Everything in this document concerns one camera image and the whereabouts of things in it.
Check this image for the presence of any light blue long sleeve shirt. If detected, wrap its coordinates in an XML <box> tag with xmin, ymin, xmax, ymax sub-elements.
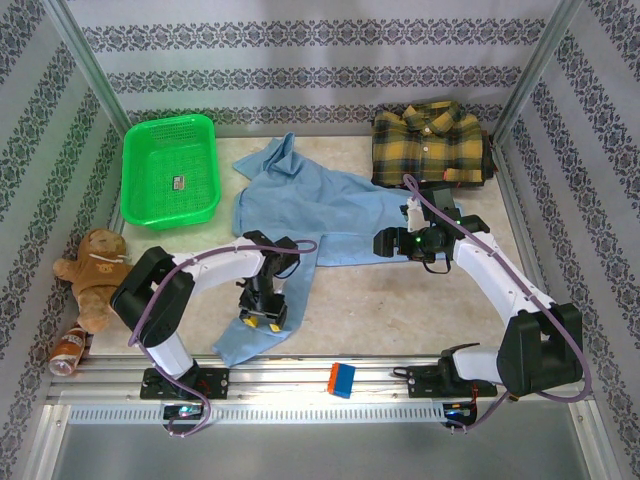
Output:
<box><xmin>212</xmin><ymin>131</ymin><xmax>469</xmax><ymax>369</ymax></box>

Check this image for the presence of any orange and blue block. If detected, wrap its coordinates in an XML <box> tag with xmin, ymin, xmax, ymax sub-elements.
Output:
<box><xmin>327</xmin><ymin>362</ymin><xmax>357</xmax><ymax>400</ymax></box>

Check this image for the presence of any dark folded shirt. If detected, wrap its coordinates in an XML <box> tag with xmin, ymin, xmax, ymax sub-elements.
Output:
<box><xmin>394</xmin><ymin>127</ymin><xmax>500</xmax><ymax>191</ymax></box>

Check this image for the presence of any yellow plaid folded shirt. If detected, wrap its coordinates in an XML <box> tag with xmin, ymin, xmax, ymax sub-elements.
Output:
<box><xmin>370</xmin><ymin>101</ymin><xmax>494</xmax><ymax>190</ymax></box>

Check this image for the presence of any grey metal front panel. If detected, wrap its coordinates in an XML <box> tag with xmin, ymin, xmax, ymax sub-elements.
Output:
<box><xmin>29</xmin><ymin>414</ymin><xmax>616</xmax><ymax>480</ymax></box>

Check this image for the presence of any brown teddy bear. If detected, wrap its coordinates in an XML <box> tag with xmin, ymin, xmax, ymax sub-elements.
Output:
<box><xmin>52</xmin><ymin>228</ymin><xmax>136</xmax><ymax>334</ymax></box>

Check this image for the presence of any green plastic basket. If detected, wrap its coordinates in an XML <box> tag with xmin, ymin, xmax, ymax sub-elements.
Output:
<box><xmin>122</xmin><ymin>113</ymin><xmax>223</xmax><ymax>232</ymax></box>

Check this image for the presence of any brown plastic bottle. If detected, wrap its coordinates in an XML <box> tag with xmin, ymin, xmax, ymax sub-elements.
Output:
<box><xmin>48</xmin><ymin>322</ymin><xmax>94</xmax><ymax>376</ymax></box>

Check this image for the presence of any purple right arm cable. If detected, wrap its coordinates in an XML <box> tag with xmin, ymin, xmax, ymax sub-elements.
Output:
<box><xmin>402</xmin><ymin>174</ymin><xmax>596</xmax><ymax>436</ymax></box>

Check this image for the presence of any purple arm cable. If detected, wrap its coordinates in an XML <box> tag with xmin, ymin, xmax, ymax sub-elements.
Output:
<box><xmin>402</xmin><ymin>174</ymin><xmax>596</xmax><ymax>436</ymax></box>
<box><xmin>127</xmin><ymin>238</ymin><xmax>319</xmax><ymax>441</ymax></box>

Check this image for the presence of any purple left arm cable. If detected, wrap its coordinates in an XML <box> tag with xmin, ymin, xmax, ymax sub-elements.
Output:
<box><xmin>127</xmin><ymin>238</ymin><xmax>319</xmax><ymax>441</ymax></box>

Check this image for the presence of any aluminium mounting rail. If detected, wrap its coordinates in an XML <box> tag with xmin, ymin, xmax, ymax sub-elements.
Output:
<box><xmin>49</xmin><ymin>354</ymin><xmax>591</xmax><ymax>406</ymax></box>

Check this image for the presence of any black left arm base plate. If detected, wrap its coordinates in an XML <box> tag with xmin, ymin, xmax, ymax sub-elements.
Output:
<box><xmin>139</xmin><ymin>367</ymin><xmax>231</xmax><ymax>401</ymax></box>

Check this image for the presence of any slotted grey cable duct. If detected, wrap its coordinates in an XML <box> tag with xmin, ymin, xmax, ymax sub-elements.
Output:
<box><xmin>67</xmin><ymin>402</ymin><xmax>451</xmax><ymax>426</ymax></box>

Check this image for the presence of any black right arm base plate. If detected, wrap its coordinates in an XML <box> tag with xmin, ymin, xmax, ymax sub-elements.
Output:
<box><xmin>407</xmin><ymin>364</ymin><xmax>499</xmax><ymax>400</ymax></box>

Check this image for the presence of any aluminium frame post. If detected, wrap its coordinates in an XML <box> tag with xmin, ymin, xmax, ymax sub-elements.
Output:
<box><xmin>492</xmin><ymin>0</ymin><xmax>584</xmax><ymax>146</ymax></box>
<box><xmin>42</xmin><ymin>0</ymin><xmax>134</xmax><ymax>146</ymax></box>

